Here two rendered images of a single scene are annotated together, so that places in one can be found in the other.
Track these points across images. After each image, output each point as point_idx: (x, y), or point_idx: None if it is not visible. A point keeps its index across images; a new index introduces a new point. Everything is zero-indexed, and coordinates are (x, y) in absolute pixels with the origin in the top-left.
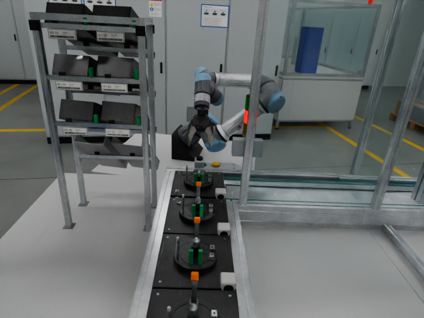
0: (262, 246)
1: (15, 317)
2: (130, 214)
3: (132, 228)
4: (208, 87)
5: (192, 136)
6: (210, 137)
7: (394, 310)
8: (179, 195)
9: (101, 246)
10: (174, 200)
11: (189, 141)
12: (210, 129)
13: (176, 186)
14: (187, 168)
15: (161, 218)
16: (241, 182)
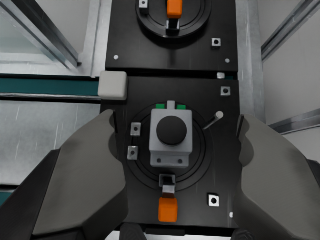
0: (67, 25)
1: None
2: (299, 105)
3: (281, 63)
4: None
5: (254, 137)
6: (89, 133)
7: None
8: (216, 80)
9: (315, 23)
10: (225, 58)
11: (255, 117)
12: (53, 192)
13: (227, 123)
14: (213, 116)
15: (242, 6)
16: (43, 19)
